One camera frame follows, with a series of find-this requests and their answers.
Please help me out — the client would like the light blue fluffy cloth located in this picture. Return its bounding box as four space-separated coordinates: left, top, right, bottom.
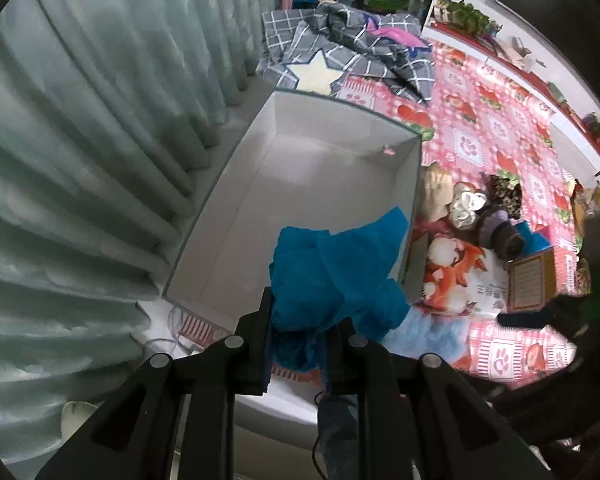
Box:
382 307 470 364

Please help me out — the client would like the purple dark sock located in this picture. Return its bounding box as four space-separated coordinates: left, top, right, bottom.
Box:
477 208 524 261

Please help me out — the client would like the leopard print scrunchie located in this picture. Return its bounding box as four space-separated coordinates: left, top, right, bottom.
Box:
480 174 522 220

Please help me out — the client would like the white polka dot scrunchie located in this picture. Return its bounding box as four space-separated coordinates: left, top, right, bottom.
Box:
449 182 488 231

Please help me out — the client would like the beige knitted sock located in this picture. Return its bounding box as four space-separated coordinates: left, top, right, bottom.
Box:
422 162 454 222

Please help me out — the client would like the pink tissue box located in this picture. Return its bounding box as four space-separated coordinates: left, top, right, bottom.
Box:
505 247 577 313

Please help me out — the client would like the orange white tissue pack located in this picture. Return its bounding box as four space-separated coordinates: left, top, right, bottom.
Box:
420 236 508 318

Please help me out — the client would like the white storage box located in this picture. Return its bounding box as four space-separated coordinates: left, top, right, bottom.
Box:
164 90 422 330

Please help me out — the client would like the pink strawberry paw tablecloth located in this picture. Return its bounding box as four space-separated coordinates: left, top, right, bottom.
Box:
176 42 578 386

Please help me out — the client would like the grey plaid star cloth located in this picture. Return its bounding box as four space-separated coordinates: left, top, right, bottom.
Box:
257 1 436 105

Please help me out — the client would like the black cable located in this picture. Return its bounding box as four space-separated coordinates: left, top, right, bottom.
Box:
311 391 332 480

